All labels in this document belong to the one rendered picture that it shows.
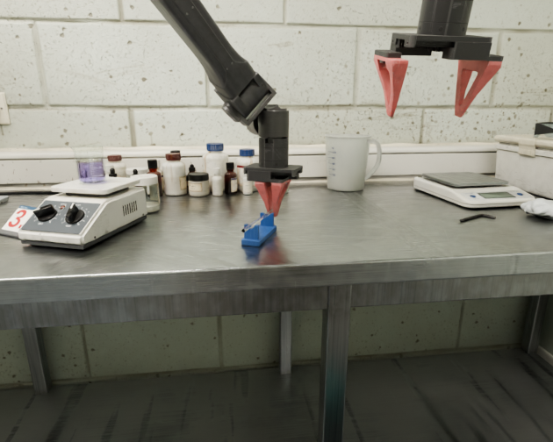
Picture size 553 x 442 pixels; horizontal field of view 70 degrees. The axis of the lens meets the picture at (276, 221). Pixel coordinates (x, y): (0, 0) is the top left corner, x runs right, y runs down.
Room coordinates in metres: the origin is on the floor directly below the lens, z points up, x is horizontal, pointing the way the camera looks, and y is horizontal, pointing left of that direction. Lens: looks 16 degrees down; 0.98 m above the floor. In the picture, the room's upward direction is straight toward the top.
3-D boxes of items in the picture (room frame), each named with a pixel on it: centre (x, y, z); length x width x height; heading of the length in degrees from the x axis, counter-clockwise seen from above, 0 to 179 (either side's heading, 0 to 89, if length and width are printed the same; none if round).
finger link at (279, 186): (0.76, 0.01, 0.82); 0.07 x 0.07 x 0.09; 72
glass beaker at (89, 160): (0.75, 0.36, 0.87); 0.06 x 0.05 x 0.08; 133
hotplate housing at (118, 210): (0.73, 0.35, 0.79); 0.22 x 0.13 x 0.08; 166
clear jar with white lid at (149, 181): (0.87, 0.30, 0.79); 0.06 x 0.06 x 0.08
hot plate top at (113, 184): (0.76, 0.35, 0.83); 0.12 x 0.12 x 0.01; 76
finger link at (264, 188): (0.76, 0.00, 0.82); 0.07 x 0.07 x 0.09; 72
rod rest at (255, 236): (0.69, 0.03, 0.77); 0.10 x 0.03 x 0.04; 162
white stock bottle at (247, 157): (1.10, 0.08, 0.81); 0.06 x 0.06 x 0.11
